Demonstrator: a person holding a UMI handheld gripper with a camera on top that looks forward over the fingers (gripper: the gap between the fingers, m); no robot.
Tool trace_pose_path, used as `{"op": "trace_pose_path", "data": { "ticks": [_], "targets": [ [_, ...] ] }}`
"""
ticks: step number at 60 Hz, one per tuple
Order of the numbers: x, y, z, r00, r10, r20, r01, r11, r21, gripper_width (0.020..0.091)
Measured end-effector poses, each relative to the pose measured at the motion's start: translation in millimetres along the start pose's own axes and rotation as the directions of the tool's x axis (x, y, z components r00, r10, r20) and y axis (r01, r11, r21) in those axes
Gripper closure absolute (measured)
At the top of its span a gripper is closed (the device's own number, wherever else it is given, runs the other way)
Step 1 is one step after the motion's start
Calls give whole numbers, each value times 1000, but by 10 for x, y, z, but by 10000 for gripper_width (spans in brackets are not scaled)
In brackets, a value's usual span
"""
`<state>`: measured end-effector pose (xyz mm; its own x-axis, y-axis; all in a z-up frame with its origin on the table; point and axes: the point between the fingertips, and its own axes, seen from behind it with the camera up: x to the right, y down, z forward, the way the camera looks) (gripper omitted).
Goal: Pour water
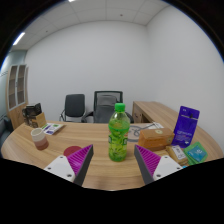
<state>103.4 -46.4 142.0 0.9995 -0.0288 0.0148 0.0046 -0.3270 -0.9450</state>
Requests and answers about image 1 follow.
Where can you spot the wooden side desk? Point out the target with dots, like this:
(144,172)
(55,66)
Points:
(153,111)

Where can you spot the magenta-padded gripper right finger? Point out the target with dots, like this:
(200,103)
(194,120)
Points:
(165,166)

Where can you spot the green packet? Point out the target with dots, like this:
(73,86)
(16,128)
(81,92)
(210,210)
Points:
(196,153)

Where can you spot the printed white leaflet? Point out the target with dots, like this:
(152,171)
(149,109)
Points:
(52,128)

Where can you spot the wooden shelf cabinet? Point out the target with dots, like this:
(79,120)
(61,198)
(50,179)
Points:
(16,90)

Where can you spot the flat round red coaster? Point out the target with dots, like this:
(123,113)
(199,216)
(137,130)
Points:
(70,150)

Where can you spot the paper sheet with circle print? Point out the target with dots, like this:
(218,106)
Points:
(135,130)

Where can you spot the purple pouch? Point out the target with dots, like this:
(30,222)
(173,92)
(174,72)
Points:
(185,128)

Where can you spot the white and brown cup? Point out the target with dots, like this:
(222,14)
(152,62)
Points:
(40,138)

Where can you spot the black printed carton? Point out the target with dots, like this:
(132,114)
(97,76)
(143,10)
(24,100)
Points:
(32,110)

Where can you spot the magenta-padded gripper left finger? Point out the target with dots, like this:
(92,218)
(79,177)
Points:
(60,165)

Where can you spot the dark sofa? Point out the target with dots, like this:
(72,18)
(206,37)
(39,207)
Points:
(5,130)

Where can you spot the black visitor chair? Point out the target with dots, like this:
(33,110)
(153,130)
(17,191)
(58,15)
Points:
(74,105)

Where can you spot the small tan box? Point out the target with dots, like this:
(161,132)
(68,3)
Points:
(176,154)

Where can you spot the green drink bottle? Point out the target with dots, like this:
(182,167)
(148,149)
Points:
(118,140)

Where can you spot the grey mesh office chair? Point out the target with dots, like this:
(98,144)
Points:
(105,108)

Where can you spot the ceiling light panel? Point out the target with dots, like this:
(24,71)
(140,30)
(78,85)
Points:
(19,38)

